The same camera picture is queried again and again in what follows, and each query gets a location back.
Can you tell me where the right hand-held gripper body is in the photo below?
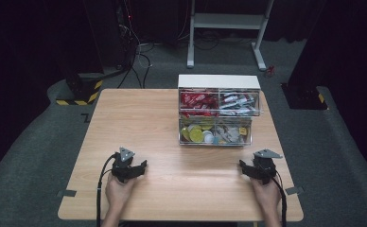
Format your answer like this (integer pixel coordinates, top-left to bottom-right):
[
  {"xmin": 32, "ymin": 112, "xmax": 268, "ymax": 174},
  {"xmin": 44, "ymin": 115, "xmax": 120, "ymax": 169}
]
[{"xmin": 253, "ymin": 148, "xmax": 284, "ymax": 185}]

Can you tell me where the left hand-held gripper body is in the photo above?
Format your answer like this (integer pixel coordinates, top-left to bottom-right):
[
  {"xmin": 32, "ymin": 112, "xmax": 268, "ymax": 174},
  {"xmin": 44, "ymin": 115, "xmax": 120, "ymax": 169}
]
[{"xmin": 110, "ymin": 147, "xmax": 136, "ymax": 183}]

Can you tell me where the clear drawer with silver packets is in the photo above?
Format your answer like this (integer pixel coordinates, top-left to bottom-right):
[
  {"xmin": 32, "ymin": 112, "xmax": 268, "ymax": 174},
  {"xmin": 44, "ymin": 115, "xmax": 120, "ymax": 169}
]
[{"xmin": 218, "ymin": 88, "xmax": 263, "ymax": 117}]

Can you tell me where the clear drawer with red packets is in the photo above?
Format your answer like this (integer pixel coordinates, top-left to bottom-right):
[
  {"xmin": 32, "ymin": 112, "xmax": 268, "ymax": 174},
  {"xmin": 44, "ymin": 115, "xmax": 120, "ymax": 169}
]
[{"xmin": 178, "ymin": 88, "xmax": 220, "ymax": 118}]

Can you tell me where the clear drawer organizer box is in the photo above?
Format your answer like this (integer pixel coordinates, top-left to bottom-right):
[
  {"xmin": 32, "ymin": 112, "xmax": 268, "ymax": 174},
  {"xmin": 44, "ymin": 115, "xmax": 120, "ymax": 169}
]
[{"xmin": 177, "ymin": 74, "xmax": 263, "ymax": 147}]

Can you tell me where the person's left hand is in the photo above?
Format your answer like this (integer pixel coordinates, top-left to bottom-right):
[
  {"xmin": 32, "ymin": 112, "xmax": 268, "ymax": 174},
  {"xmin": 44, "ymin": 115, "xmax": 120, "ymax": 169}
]
[{"xmin": 105, "ymin": 172, "xmax": 139, "ymax": 207}]

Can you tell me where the person's right hand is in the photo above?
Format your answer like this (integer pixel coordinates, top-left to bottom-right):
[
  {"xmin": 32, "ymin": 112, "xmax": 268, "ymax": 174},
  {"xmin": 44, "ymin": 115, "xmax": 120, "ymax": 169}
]
[{"xmin": 250, "ymin": 176, "xmax": 282, "ymax": 216}]

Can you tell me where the clear drawer with mixed sachets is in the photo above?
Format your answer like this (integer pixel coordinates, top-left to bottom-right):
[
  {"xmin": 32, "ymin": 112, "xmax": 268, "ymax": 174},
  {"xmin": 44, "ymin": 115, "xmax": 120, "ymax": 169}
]
[{"xmin": 214, "ymin": 117, "xmax": 253, "ymax": 147}]

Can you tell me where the pile of mixed sachets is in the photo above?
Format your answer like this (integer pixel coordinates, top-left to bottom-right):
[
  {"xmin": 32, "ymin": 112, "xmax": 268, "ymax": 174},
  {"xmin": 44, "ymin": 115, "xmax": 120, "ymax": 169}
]
[{"xmin": 215, "ymin": 124, "xmax": 250, "ymax": 145}]

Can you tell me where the grey tape piece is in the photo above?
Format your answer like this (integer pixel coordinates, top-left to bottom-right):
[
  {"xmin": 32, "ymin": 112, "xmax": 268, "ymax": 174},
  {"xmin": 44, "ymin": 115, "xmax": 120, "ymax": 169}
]
[
  {"xmin": 285, "ymin": 185, "xmax": 306, "ymax": 196},
  {"xmin": 57, "ymin": 189, "xmax": 78, "ymax": 199}
]

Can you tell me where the pile of yellow-green capsules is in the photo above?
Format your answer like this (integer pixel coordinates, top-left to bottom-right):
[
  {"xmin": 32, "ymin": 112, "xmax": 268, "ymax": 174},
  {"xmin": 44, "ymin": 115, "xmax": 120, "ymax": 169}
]
[{"xmin": 181, "ymin": 118, "xmax": 216, "ymax": 145}]

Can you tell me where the clear drawer with capsules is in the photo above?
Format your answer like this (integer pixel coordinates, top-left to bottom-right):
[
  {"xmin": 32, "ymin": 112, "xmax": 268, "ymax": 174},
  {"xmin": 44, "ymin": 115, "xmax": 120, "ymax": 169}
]
[{"xmin": 178, "ymin": 116, "xmax": 217, "ymax": 147}]

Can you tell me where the pile of silver packets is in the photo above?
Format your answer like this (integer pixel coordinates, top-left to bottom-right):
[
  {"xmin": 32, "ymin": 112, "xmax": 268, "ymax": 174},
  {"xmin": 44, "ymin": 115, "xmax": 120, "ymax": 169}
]
[{"xmin": 219, "ymin": 93, "xmax": 257, "ymax": 115}]

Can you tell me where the yellow-black striped base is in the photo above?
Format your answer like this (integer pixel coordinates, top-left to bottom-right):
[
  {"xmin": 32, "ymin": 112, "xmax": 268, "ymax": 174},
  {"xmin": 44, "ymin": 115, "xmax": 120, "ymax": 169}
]
[{"xmin": 56, "ymin": 73, "xmax": 104, "ymax": 107}]

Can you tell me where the dark base with yellow mark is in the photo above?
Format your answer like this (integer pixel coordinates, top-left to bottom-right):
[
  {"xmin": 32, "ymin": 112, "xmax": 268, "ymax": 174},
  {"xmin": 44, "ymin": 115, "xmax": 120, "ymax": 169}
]
[{"xmin": 280, "ymin": 82, "xmax": 329, "ymax": 111}]

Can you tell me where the pile of red packets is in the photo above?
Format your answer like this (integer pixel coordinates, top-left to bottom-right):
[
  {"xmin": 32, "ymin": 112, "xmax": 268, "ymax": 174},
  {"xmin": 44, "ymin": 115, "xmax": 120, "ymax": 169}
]
[{"xmin": 180, "ymin": 92, "xmax": 219, "ymax": 117}]

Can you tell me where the dark equipment tower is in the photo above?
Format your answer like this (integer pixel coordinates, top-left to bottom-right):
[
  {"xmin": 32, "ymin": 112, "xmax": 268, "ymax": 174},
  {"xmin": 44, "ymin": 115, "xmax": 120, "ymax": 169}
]
[{"xmin": 83, "ymin": 0, "xmax": 136, "ymax": 70}]

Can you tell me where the grey metal stand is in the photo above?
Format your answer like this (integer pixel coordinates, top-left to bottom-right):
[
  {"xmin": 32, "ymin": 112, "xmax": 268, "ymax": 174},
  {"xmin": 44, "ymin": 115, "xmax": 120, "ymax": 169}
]
[{"xmin": 185, "ymin": 0, "xmax": 275, "ymax": 71}]

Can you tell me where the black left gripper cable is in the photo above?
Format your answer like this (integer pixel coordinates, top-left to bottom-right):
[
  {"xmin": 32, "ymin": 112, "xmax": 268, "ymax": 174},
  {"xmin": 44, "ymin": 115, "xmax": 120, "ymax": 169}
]
[{"xmin": 96, "ymin": 153, "xmax": 116, "ymax": 227}]

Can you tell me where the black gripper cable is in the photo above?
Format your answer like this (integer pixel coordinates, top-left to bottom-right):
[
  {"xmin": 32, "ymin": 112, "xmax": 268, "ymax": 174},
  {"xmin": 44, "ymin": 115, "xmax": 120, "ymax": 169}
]
[
  {"xmin": 271, "ymin": 175, "xmax": 288, "ymax": 227},
  {"xmin": 96, "ymin": 153, "xmax": 116, "ymax": 227}
]

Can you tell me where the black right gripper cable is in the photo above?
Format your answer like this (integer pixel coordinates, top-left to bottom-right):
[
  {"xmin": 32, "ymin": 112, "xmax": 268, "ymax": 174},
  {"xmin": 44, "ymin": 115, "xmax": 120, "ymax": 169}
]
[{"xmin": 271, "ymin": 175, "xmax": 288, "ymax": 227}]

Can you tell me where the bundle of floor cables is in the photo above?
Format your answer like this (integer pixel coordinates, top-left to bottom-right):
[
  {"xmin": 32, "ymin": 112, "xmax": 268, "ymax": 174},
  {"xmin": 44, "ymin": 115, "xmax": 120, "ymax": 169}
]
[{"xmin": 116, "ymin": 23, "xmax": 155, "ymax": 90}]

